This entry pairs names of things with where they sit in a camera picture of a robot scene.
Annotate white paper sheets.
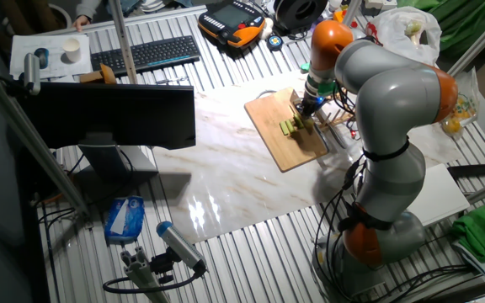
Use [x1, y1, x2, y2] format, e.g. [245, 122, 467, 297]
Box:
[9, 34, 93, 81]

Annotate small wooden block object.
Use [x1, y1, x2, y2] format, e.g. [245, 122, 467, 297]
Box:
[79, 62, 118, 85]

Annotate black camera cable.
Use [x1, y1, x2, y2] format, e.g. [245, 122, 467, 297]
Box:
[102, 268, 205, 295]

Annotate green printed mount bracket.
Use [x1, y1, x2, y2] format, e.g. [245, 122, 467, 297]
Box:
[300, 61, 338, 98]

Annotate aluminium diagonal frame beam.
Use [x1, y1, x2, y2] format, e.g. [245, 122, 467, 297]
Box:
[0, 57, 91, 216]

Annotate small white rounded object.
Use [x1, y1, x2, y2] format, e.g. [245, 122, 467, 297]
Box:
[258, 17, 275, 41]

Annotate white plastic bag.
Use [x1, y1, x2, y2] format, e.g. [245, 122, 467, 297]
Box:
[366, 6, 442, 66]

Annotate black flat bar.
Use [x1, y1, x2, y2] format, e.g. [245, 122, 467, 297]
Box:
[447, 162, 485, 180]

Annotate silver camera with blue end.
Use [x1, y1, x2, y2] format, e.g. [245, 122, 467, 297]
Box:
[156, 221, 208, 270]

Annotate black computer monitor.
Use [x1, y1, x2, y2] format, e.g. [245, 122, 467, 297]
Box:
[17, 82, 197, 184]

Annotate aluminium camera bracket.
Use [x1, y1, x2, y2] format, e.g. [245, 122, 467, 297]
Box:
[120, 246, 172, 303]

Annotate black camera clamp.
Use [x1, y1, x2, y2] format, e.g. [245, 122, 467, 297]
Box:
[149, 247, 177, 285]

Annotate wooden peg knife rack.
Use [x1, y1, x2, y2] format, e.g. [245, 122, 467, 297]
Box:
[316, 94, 356, 132]

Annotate grey sleeved forearm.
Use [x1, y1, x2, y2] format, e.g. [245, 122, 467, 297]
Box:
[75, 0, 104, 20]

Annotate black cable with plug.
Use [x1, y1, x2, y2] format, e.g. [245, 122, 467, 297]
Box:
[312, 155, 368, 295]

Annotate white marble pattern mat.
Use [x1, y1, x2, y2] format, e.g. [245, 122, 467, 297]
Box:
[152, 61, 466, 246]

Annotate white paper cup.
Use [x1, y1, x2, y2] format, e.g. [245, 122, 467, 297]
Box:
[62, 38, 83, 64]

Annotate white flat box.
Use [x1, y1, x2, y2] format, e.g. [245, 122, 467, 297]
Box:
[406, 162, 472, 228]

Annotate person's bare hand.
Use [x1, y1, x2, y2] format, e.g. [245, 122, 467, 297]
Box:
[72, 14, 92, 33]

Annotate steel kitchen knife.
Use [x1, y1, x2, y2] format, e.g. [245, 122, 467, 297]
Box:
[326, 122, 347, 150]

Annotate steel cleaver knife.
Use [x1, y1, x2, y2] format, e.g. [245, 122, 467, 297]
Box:
[287, 88, 331, 153]

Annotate blue tissue pack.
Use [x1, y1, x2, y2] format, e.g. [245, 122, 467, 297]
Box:
[104, 195, 146, 245]

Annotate black orange teach pendant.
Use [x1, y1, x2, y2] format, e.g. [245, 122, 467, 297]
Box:
[197, 0, 267, 49]

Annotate wooden cutting board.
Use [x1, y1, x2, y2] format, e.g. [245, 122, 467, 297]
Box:
[244, 87, 330, 173]

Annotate green cloth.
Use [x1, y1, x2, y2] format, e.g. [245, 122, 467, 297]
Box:
[451, 195, 485, 264]
[396, 0, 485, 64]

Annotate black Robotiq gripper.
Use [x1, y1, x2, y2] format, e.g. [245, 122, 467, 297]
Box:
[295, 94, 327, 126]

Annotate black computer keyboard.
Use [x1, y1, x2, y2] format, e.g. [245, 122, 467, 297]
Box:
[90, 35, 202, 77]

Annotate silver depth camera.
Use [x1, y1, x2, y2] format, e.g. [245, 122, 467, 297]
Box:
[23, 52, 41, 96]

